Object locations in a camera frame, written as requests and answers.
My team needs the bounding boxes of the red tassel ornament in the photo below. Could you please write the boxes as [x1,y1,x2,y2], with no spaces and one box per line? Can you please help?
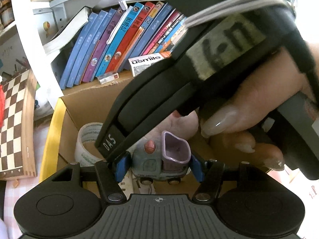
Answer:
[0,85,5,128]

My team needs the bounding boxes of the small toy truck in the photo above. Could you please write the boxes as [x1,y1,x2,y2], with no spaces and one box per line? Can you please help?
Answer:
[131,131,191,185]

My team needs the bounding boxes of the orange white small box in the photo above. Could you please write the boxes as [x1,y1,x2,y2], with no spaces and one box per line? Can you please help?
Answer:
[129,51,171,77]

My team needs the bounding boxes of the white shelf frame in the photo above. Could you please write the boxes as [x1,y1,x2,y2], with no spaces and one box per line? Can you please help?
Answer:
[10,0,165,110]

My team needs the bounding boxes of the row of books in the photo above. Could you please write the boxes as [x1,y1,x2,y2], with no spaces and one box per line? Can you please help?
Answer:
[59,1,185,90]

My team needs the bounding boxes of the yellow cardboard box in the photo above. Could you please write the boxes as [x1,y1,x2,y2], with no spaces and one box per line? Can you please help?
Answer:
[39,77,132,182]

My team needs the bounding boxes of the wooden chess board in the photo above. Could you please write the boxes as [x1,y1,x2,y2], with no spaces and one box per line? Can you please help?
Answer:
[1,70,37,181]

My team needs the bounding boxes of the pink plush toy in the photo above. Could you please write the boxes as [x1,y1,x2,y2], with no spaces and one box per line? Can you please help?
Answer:
[144,111,199,154]

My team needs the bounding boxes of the person's right hand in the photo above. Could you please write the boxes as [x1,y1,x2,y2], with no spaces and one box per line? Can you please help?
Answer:
[201,48,316,170]

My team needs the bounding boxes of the clear tape roll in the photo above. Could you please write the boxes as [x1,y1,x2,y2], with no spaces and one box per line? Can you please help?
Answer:
[75,122,104,167]

